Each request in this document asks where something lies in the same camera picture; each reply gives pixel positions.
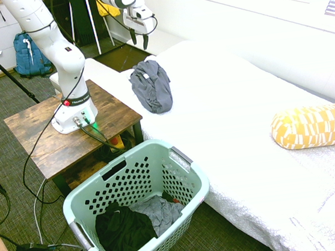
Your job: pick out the blue backpack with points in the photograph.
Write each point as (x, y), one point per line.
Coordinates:
(31, 56)

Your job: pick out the red yellow emergency stop button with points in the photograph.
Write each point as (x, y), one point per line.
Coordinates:
(116, 142)

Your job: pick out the light grey garment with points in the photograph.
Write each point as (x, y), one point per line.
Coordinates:
(162, 214)

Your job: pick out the rustic wooden side table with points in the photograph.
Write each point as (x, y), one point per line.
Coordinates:
(51, 138)

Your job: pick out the dark grey shirt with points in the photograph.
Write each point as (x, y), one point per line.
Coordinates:
(151, 88)

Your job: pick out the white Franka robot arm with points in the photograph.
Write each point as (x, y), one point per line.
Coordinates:
(66, 61)

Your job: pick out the white pole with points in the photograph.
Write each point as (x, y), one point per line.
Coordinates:
(94, 21)

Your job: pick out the black garment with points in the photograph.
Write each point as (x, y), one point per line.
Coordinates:
(122, 233)

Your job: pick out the small red garment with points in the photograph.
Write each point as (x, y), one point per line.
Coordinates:
(176, 201)

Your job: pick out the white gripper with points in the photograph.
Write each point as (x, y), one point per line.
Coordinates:
(131, 19)

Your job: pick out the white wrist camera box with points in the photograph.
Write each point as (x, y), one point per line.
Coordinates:
(142, 13)

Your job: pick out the black tripod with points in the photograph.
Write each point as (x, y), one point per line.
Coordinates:
(0, 68)

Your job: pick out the mint green laundry basket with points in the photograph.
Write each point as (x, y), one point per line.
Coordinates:
(192, 186)

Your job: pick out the yellow white patterned bolster pillow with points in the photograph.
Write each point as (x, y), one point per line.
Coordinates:
(316, 126)

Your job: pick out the white bed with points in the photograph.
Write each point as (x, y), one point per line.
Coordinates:
(231, 124)

